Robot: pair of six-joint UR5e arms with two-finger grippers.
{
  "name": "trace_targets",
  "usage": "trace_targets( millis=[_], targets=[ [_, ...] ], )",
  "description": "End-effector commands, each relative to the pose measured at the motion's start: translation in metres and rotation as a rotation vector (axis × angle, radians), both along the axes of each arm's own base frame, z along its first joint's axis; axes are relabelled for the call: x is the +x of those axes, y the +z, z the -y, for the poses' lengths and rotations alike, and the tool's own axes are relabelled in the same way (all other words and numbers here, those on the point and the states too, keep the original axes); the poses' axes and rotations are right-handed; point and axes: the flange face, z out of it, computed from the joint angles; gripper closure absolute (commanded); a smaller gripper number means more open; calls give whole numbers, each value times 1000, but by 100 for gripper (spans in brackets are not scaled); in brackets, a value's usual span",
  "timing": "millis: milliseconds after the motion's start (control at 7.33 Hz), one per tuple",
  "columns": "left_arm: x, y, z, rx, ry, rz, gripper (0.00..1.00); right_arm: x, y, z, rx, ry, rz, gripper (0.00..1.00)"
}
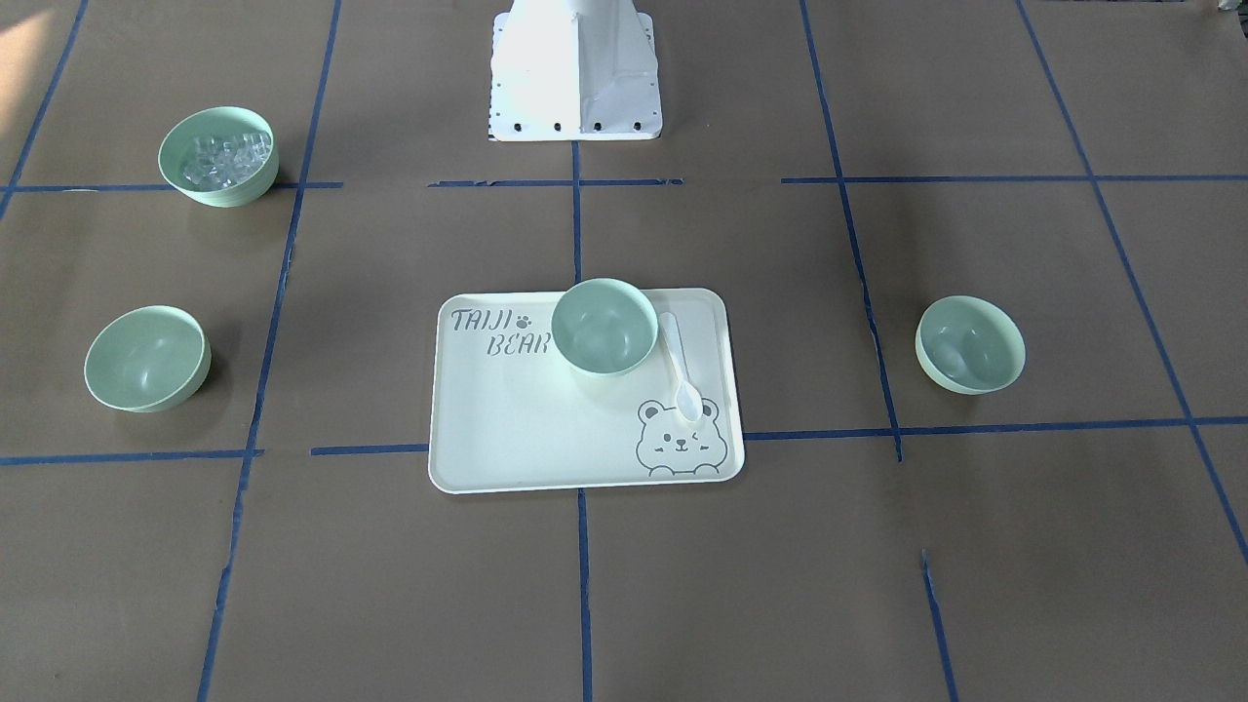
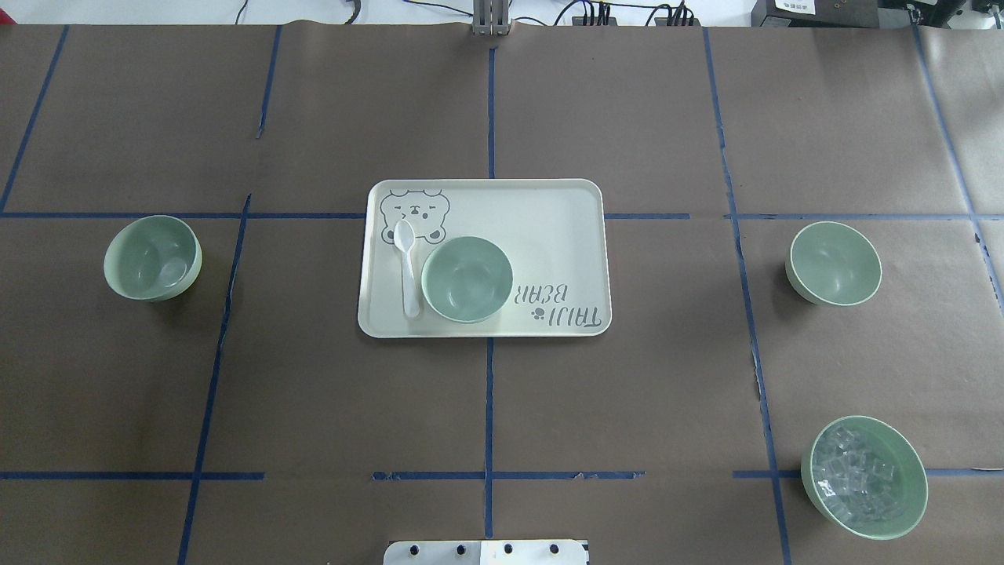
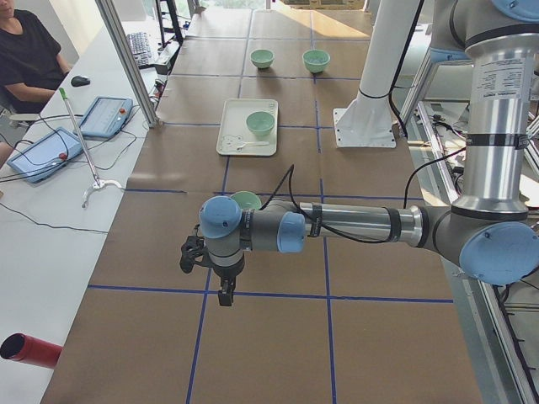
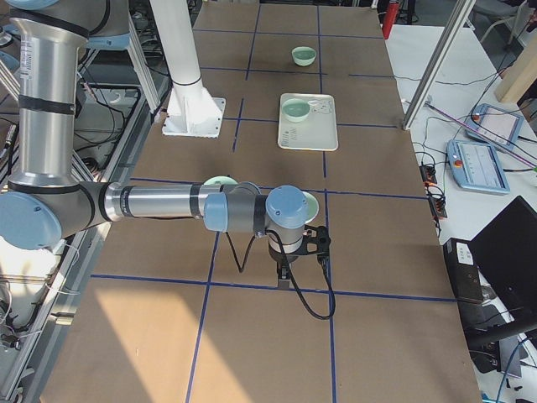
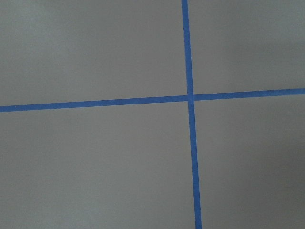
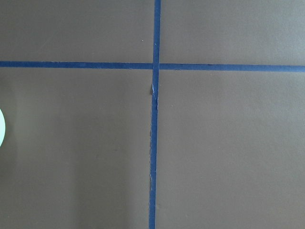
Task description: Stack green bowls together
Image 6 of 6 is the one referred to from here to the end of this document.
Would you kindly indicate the green bowl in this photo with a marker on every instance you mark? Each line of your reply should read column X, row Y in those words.
column 2, row 127

